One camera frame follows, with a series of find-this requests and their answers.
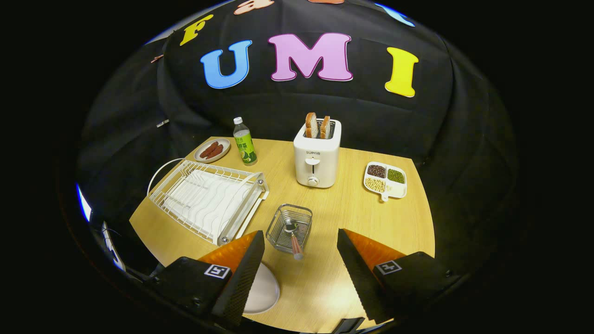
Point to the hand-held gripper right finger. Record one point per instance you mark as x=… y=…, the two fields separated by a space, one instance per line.
x=359 y=283

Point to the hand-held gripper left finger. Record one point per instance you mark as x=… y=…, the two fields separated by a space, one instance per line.
x=241 y=283

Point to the large grey plate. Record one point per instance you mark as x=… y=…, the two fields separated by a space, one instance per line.
x=262 y=292

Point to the clear mesh basket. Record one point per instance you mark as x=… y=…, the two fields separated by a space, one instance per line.
x=301 y=215

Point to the white divided dish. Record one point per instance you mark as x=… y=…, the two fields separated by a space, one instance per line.
x=397 y=189

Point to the small beige plate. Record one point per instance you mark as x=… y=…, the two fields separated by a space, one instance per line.
x=225 y=143

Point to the yellow beans pile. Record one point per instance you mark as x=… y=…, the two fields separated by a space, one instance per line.
x=375 y=185

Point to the brown beans pile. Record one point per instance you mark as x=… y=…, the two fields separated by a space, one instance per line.
x=376 y=171

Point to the green beans pile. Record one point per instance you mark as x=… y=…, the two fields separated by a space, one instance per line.
x=396 y=176

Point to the white toaster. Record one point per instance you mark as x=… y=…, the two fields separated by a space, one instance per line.
x=318 y=157

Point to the brown meat piece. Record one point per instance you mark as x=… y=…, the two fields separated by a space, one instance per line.
x=216 y=152
x=209 y=149

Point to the green label drink bottle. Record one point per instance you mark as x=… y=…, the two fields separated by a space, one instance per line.
x=246 y=148

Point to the toast slice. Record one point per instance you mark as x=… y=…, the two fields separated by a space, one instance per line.
x=325 y=127
x=311 y=125

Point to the white clip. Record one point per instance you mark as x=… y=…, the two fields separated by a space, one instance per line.
x=163 y=123

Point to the orange clip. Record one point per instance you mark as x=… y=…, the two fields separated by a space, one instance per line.
x=157 y=58

